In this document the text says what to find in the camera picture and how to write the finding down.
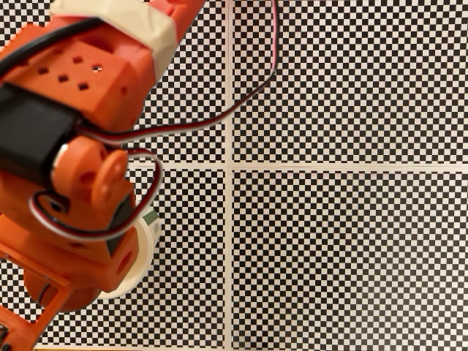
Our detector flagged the black camera cable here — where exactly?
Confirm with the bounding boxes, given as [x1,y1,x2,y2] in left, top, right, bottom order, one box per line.
[0,17,110,80]

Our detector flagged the red white black servo cable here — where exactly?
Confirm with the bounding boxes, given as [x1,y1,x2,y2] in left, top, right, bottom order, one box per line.
[30,147,163,244]
[78,0,282,148]

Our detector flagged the beige masking tape wrap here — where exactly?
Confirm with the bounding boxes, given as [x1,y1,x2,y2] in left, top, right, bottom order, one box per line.
[48,0,177,80]

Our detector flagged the white paper cup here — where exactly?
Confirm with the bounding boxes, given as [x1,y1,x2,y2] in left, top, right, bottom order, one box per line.
[95,207,162,301]

